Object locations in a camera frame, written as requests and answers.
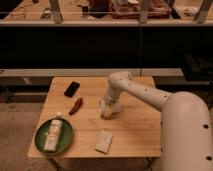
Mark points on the white tube on plate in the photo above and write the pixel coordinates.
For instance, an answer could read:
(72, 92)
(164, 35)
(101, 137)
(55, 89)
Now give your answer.
(53, 134)

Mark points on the green round plate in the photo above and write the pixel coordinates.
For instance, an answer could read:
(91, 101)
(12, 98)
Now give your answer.
(64, 141)

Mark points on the background workbench shelf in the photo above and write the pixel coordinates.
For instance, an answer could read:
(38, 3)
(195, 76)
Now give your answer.
(106, 12)

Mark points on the wooden table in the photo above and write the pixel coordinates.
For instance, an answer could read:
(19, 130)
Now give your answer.
(135, 131)

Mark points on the black smartphone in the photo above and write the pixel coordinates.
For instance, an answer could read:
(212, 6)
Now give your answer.
(72, 88)

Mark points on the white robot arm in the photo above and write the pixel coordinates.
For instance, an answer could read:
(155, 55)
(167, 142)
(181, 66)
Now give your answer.
(186, 134)

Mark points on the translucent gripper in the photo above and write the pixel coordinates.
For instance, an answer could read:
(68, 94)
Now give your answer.
(115, 107)

